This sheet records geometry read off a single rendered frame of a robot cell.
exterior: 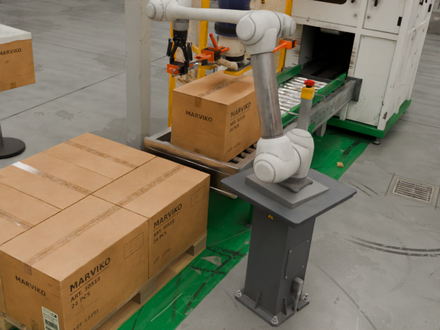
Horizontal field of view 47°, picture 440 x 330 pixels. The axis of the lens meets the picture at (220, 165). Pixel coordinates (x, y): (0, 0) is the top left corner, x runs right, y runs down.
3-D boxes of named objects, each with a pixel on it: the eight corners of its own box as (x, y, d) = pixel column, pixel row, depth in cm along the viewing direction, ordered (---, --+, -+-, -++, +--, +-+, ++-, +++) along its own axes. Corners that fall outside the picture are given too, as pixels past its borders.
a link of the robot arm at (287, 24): (268, 6, 237) (253, 7, 227) (302, 12, 228) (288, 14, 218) (264, 35, 242) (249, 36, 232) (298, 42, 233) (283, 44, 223)
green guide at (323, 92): (342, 81, 490) (343, 72, 486) (352, 84, 486) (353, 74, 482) (270, 132, 365) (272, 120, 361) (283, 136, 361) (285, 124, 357)
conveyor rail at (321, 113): (347, 98, 493) (351, 79, 485) (352, 99, 491) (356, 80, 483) (230, 194, 313) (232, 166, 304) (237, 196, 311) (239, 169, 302)
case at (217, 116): (217, 121, 379) (220, 69, 361) (265, 135, 362) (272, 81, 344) (170, 148, 332) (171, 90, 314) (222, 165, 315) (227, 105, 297)
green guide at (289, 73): (291, 70, 513) (292, 61, 509) (300, 72, 509) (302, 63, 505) (207, 114, 388) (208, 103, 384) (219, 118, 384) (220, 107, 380)
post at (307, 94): (285, 216, 370) (305, 84, 325) (294, 219, 368) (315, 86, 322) (281, 220, 365) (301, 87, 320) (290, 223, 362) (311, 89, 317)
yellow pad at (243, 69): (248, 61, 338) (249, 53, 335) (261, 63, 333) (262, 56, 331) (222, 73, 311) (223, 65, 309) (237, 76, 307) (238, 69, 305)
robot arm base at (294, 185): (317, 181, 260) (320, 171, 257) (295, 194, 243) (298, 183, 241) (287, 167, 269) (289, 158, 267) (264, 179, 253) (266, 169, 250)
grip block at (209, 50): (207, 55, 307) (207, 46, 305) (221, 59, 303) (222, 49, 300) (200, 59, 301) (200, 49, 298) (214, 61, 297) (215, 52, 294)
